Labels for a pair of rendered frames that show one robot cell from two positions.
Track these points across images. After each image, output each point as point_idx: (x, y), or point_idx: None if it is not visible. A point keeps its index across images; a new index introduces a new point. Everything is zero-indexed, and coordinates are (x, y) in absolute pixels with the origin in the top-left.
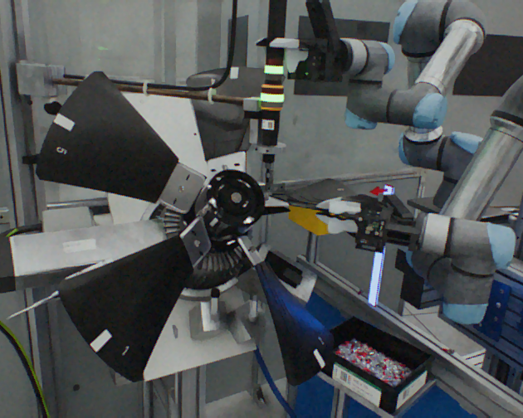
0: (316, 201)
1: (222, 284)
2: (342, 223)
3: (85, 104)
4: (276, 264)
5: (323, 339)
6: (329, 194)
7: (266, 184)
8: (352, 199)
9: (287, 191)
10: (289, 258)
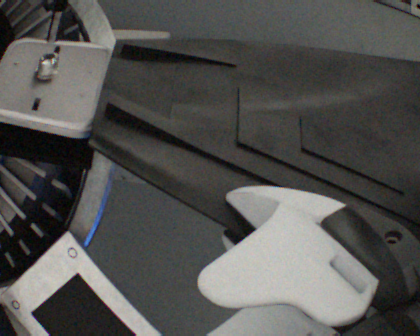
0: (288, 155)
1: None
2: (303, 328)
3: None
4: (89, 332)
5: None
6: (410, 135)
7: (52, 17)
8: (364, 244)
9: (252, 42)
10: (157, 334)
